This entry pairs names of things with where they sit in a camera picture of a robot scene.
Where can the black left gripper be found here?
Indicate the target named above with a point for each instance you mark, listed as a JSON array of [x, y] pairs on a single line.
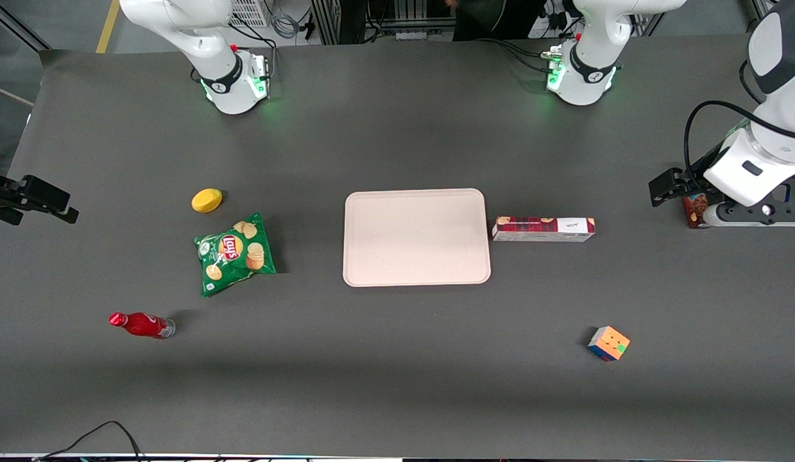
[[691, 181]]

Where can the red tartan cookie box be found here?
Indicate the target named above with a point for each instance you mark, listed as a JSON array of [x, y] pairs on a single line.
[[541, 229]]

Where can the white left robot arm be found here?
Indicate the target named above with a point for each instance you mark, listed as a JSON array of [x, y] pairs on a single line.
[[589, 64]]

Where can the blue chocolate cookie box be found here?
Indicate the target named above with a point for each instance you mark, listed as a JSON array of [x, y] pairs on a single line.
[[692, 216]]

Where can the beige plastic tray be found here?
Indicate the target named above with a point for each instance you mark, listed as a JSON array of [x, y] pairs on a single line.
[[416, 237]]

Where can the white perforated box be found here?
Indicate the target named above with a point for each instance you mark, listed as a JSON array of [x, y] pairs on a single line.
[[248, 11]]

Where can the yellow lemon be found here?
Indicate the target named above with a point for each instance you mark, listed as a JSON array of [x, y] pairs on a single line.
[[206, 200]]

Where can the red cola bottle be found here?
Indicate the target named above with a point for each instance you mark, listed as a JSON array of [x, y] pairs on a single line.
[[142, 325]]

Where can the colourful puzzle cube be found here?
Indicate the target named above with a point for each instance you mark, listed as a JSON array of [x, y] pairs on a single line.
[[608, 343]]

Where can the green chips bag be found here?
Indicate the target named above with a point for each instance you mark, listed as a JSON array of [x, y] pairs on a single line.
[[235, 254]]

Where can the white power strip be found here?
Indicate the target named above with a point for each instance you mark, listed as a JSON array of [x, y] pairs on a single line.
[[546, 24]]

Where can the person in dark clothes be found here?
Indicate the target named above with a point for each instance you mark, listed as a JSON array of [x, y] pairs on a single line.
[[500, 19]]

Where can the dark gray table mat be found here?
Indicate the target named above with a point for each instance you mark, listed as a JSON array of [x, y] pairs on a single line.
[[397, 372]]

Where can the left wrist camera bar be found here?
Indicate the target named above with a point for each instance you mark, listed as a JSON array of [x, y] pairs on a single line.
[[756, 215]]

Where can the aluminium frame post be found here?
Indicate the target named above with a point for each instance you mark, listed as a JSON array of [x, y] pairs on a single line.
[[324, 19]]

